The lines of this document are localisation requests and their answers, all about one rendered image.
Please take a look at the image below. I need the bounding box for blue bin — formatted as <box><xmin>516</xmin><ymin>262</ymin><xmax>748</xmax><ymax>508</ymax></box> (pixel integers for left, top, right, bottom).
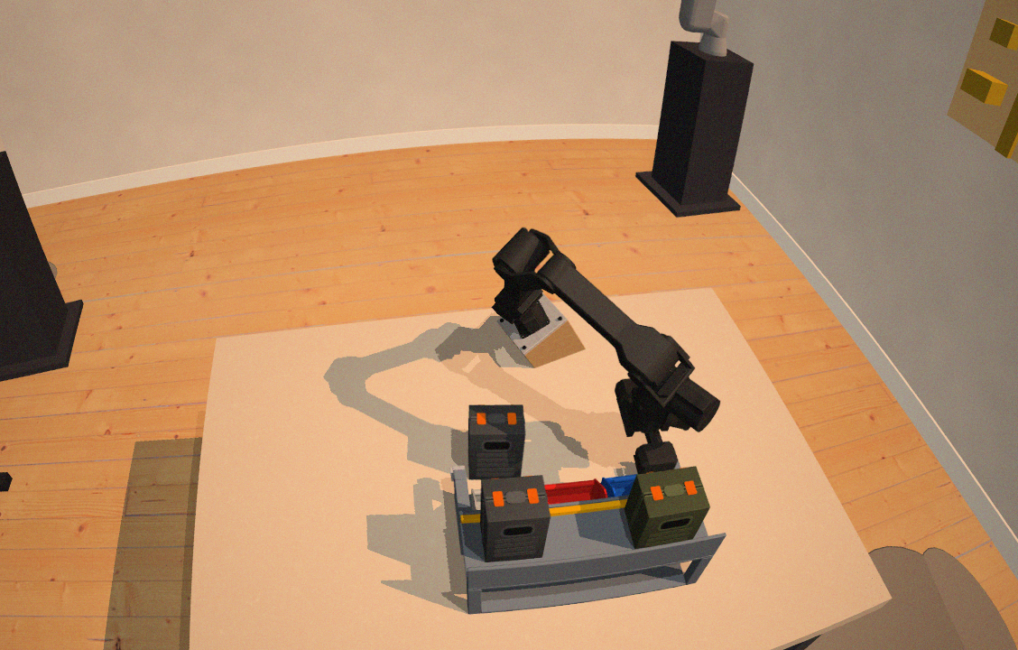
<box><xmin>601</xmin><ymin>474</ymin><xmax>637</xmax><ymax>497</ymax></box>

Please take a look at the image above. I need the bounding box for yellow flat bar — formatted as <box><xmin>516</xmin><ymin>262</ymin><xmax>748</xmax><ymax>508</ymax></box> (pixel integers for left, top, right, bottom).
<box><xmin>460</xmin><ymin>499</ymin><xmax>627</xmax><ymax>524</ymax></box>

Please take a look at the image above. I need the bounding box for red open bin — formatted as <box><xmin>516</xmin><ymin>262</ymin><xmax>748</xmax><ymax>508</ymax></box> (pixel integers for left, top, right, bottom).
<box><xmin>544</xmin><ymin>478</ymin><xmax>607</xmax><ymax>504</ymax></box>

